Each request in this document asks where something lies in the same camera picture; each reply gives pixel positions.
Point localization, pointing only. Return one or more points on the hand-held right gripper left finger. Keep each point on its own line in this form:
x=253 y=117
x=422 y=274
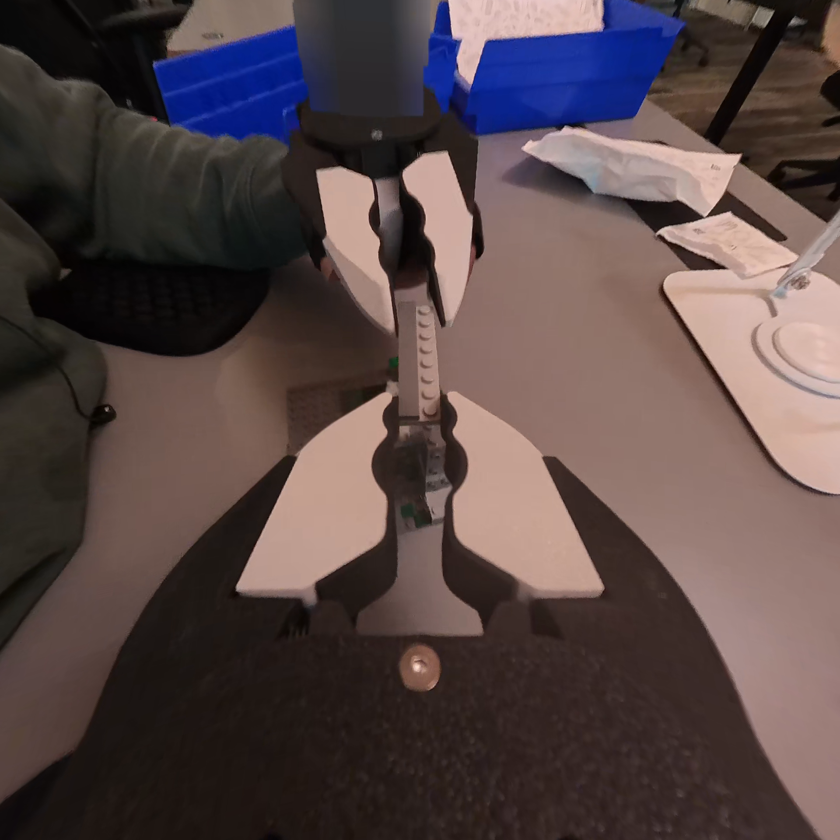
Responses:
x=321 y=512

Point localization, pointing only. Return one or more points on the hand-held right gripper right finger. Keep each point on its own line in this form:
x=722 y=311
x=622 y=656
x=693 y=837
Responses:
x=518 y=512

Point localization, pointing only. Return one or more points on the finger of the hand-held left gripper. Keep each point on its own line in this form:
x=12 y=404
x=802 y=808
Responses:
x=348 y=236
x=446 y=223

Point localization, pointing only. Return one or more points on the grey toy brick build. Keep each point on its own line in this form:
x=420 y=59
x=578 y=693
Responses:
x=328 y=413

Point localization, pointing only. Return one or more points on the light grey long brick plate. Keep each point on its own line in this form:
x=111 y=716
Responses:
x=420 y=354

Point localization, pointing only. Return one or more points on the person's left forearm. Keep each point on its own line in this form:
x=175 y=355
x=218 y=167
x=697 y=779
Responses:
x=164 y=190

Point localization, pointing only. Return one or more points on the grey desk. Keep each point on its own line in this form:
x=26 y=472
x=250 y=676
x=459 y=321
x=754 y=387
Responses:
x=558 y=328

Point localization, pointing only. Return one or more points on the person's left hand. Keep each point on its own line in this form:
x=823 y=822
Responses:
x=331 y=272

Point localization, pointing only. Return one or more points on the crumpled white paper bag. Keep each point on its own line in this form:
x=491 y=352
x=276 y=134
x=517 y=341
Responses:
x=630 y=170

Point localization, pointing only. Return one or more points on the white paper sheet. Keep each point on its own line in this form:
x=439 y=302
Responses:
x=525 y=19

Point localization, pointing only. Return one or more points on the black office chair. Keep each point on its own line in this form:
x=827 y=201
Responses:
x=830 y=92
x=118 y=39

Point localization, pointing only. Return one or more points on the white lamp base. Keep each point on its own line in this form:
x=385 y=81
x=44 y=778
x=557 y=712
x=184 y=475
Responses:
x=754 y=367

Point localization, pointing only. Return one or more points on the small white paper packet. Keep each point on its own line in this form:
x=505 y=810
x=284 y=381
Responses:
x=728 y=243

